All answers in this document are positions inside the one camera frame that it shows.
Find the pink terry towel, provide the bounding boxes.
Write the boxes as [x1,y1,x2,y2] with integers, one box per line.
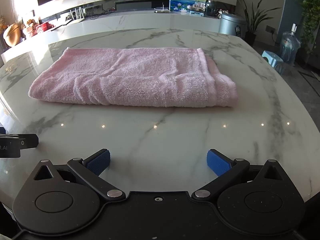
[28,48,238,108]

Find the orange round ornament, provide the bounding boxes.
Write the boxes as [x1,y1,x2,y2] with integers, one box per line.
[3,23,21,47]

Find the red box on bench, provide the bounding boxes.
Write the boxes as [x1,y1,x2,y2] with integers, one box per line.
[36,22,53,34]

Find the white marble tv bench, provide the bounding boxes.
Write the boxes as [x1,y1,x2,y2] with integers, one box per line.
[1,10,220,65]

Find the light blue plastic stool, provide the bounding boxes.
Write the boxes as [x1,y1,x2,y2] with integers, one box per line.
[261,50,284,75]

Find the white wifi router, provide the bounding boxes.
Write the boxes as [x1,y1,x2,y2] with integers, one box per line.
[69,7,86,23]

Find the clear water jug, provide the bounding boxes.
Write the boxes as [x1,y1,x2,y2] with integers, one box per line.
[280,23,301,66]

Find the silver pedal trash bin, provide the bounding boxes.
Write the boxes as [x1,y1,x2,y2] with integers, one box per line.
[219,13,247,38]

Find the potted long-leaf plant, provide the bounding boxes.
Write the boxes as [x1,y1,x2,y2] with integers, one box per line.
[237,0,280,46]

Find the green leafy plant right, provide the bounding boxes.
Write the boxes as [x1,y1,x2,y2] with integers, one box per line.
[296,0,319,54]

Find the lotus painting picture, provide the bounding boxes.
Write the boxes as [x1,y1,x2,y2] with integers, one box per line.
[169,0,206,13]

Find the wall power socket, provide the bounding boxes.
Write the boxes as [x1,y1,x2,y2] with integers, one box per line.
[265,25,275,34]

